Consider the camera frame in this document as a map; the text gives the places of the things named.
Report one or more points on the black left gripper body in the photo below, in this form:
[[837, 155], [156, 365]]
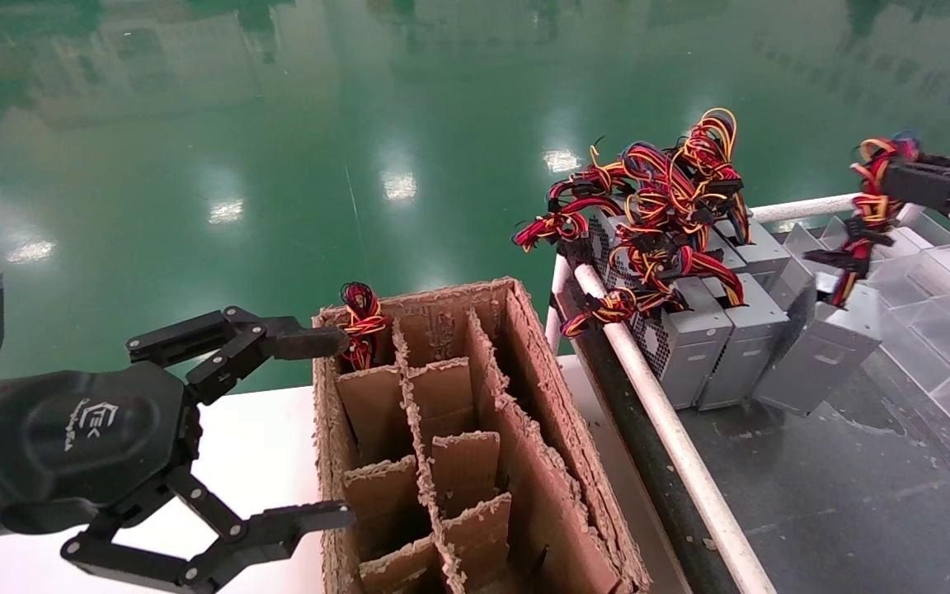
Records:
[[87, 445]]

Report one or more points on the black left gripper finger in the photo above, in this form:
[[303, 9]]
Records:
[[306, 344], [306, 516]]

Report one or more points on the brown cardboard divider box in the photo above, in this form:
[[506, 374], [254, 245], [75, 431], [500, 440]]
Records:
[[524, 462]]

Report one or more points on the white cart post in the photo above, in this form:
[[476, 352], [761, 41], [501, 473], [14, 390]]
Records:
[[556, 313]]

